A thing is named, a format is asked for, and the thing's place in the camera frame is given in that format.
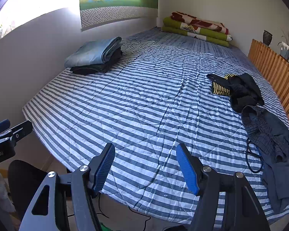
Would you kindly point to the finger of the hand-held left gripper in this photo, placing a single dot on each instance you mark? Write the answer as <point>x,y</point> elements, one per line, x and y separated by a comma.
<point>0,127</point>
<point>21,130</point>

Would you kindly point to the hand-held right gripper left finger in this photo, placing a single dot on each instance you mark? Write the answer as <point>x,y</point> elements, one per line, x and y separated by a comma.
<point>104,166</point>

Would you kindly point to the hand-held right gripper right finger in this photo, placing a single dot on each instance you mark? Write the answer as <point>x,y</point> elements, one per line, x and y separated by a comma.
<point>187,168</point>

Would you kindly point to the light blue jeans pants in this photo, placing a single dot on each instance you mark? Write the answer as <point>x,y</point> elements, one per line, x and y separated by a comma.
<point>91,51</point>

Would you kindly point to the dark grey folded pants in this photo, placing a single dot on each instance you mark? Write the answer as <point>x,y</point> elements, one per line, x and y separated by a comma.
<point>86,69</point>

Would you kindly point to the black pants with striped band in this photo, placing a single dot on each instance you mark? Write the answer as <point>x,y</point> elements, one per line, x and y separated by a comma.
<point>245,89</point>

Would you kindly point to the person's left hand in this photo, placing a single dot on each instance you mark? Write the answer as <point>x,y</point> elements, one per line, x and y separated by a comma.
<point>3,192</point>

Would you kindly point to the blue white striped bed cover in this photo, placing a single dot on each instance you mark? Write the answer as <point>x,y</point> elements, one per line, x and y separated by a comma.
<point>134,101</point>

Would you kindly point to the wooden slat railing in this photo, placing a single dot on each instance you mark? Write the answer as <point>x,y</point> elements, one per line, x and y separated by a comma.
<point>274,62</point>

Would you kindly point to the green folded blanket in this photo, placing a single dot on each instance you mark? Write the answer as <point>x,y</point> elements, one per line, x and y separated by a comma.
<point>173,22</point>

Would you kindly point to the red white patterned blanket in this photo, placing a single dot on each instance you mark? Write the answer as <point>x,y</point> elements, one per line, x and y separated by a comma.
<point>195,20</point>

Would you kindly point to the dark ceramic vase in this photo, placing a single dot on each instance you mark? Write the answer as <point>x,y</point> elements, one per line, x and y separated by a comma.
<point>267,38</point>

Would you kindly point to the potted plant in white pot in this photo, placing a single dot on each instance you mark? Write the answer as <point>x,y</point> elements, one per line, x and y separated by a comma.
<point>285,50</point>

